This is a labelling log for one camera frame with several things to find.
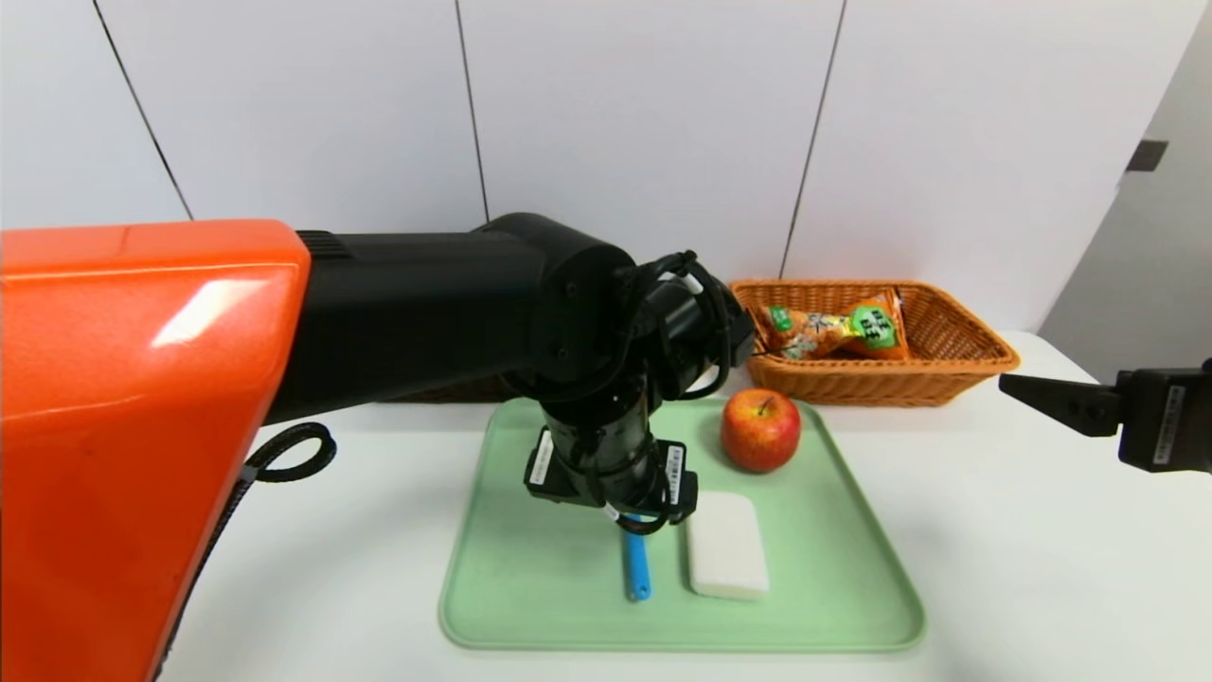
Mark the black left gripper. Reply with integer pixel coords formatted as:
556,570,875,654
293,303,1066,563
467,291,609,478
523,402,699,526

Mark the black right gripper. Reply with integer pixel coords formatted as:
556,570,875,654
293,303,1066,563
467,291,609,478
998,358,1212,475

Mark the white soap bar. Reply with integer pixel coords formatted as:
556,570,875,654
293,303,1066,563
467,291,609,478
686,491,771,601

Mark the yellow spoon with blue handle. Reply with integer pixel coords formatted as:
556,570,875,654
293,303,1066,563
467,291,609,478
622,529,654,602

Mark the orange snack bag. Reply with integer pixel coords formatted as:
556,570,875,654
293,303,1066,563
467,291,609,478
760,290,911,362

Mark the orange wicker basket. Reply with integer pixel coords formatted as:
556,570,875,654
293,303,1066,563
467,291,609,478
727,279,1021,409

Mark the dark brown wicker basket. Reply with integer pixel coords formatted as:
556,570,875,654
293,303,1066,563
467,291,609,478
379,374,531,404

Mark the red apple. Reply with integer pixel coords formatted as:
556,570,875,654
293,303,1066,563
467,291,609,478
721,388,803,475

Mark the green plastic tray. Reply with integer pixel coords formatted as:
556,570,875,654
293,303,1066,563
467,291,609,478
438,398,926,653

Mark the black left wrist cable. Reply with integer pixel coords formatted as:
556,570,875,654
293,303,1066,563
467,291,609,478
620,250,751,401

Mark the black left elbow cable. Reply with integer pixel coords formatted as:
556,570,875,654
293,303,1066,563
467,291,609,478
151,422,338,682

